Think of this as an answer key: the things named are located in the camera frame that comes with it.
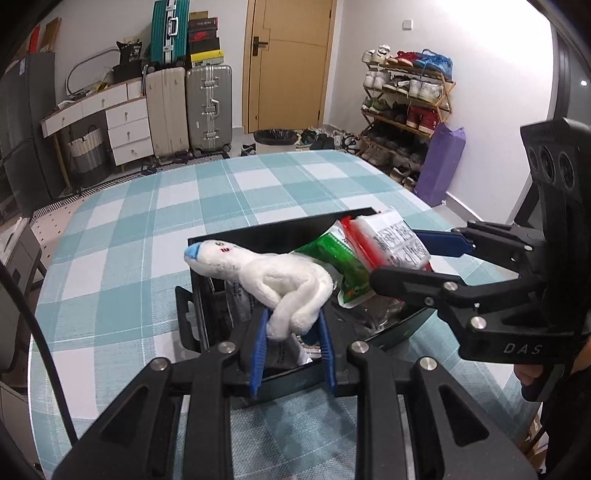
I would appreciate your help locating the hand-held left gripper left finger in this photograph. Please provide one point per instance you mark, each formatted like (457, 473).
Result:
(258, 360)

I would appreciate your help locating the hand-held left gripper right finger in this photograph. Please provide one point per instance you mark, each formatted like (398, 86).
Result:
(327, 360)

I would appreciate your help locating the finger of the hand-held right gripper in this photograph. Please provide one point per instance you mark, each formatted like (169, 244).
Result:
(415, 284)
(443, 242)

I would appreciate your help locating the black storage box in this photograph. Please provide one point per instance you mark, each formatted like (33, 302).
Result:
(203, 323)

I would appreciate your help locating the green packet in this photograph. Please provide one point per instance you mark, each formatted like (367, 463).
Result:
(344, 258)

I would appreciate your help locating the white plush toy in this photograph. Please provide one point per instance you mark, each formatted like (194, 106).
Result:
(277, 281)

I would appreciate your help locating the person's right hand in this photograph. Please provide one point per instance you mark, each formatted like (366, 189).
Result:
(528, 381)

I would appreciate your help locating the purple bag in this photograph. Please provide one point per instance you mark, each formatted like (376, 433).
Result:
(441, 164)

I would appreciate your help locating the wooden shoe rack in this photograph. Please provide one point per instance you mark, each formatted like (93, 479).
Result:
(445, 99)

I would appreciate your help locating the black framed glass door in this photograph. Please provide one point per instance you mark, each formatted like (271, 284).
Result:
(561, 83)

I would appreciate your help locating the scattered pile of sneakers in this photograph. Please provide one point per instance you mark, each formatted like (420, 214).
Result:
(332, 138)

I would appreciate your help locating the rows of shoes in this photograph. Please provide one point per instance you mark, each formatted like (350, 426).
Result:
(420, 87)

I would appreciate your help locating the teal checked tablecloth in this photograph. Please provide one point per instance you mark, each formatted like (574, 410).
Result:
(138, 240)

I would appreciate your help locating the black trash bin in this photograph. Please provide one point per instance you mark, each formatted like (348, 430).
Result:
(276, 136)

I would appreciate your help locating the black slipper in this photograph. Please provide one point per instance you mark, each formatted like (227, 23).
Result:
(248, 149)

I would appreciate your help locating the wooden door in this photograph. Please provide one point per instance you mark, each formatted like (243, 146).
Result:
(291, 74)

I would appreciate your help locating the grey chair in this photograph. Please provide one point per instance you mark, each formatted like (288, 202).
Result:
(21, 277)

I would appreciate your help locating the grey cabinet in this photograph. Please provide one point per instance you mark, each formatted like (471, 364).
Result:
(11, 415)

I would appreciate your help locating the silver suitcase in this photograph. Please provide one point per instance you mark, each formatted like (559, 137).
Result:
(207, 110)

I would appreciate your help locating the beige suitcase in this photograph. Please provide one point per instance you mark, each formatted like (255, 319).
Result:
(168, 115)

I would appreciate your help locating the white dressing desk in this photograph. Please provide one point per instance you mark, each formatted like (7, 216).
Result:
(127, 129)

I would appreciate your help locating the woven laundry basket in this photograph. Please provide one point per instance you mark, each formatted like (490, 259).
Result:
(87, 154)

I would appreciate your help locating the yellow striped shoe box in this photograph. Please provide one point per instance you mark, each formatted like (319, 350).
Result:
(207, 59)

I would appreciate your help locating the red logo shoe box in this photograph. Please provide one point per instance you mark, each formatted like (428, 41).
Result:
(204, 39)

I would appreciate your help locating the black shoe box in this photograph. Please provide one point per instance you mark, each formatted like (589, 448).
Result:
(203, 24)

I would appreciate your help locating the grey refrigerator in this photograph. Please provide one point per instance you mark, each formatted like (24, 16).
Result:
(27, 129)

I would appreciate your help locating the black tote bag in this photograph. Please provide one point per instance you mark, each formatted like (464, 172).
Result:
(129, 53)

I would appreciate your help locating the oval mirror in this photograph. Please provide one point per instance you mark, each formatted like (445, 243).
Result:
(76, 74)

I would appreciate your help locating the teal suitcase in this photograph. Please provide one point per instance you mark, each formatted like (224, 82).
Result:
(168, 32)

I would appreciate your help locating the flat cardboard box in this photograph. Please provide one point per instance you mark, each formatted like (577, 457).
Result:
(51, 34)

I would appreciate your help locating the red paper bag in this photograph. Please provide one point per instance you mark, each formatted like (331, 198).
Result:
(33, 41)

